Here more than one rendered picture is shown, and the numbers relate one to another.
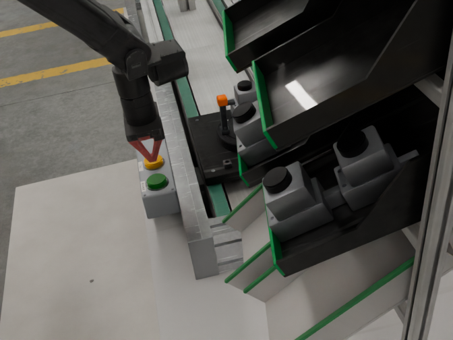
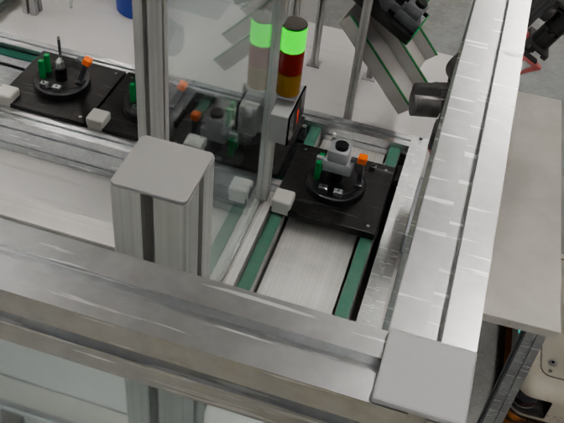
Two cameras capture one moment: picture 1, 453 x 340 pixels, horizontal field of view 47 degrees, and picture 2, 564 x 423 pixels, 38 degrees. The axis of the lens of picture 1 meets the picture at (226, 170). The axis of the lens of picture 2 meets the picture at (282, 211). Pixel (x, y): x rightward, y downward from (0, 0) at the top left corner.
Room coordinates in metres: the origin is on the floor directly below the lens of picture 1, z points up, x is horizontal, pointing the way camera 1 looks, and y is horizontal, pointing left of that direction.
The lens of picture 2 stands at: (2.29, 0.29, 2.21)
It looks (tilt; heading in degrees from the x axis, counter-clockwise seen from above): 44 degrees down; 199
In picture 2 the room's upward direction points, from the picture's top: 7 degrees clockwise
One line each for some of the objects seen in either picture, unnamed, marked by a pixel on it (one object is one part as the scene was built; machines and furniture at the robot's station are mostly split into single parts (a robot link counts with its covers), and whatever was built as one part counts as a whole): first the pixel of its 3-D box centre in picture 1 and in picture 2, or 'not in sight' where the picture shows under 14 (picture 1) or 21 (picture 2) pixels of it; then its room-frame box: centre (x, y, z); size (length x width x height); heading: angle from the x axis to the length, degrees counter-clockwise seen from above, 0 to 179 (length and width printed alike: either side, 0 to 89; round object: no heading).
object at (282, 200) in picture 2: not in sight; (282, 201); (1.05, -0.15, 0.97); 0.05 x 0.05 x 0.04; 7
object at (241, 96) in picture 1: (250, 97); (336, 154); (0.94, -0.07, 1.06); 0.08 x 0.04 x 0.07; 97
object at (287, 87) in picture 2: not in sight; (288, 80); (1.04, -0.17, 1.28); 0.05 x 0.05 x 0.05
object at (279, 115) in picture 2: not in sight; (289, 76); (1.04, -0.17, 1.29); 0.12 x 0.05 x 0.25; 7
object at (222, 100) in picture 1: (226, 111); (357, 168); (0.93, -0.02, 1.04); 0.04 x 0.02 x 0.08; 97
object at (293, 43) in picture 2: not in sight; (293, 36); (1.04, -0.17, 1.38); 0.05 x 0.05 x 0.05
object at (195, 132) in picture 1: (249, 137); (334, 189); (0.94, -0.06, 0.96); 0.24 x 0.24 x 0.02; 7
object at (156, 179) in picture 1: (157, 182); not in sight; (0.82, 0.14, 0.96); 0.04 x 0.04 x 0.02
